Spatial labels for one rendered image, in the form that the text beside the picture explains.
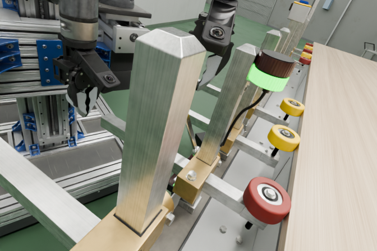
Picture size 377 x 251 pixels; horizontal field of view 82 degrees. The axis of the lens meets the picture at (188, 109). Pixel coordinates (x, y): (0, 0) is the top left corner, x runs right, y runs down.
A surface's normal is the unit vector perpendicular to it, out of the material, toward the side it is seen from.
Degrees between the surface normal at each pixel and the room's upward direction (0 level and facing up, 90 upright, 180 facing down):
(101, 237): 0
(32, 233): 0
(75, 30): 90
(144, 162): 90
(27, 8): 90
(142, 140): 90
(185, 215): 0
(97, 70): 27
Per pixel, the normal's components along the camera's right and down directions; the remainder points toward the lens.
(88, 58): 0.61, -0.55
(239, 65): -0.48, 0.36
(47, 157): 0.24, -0.83
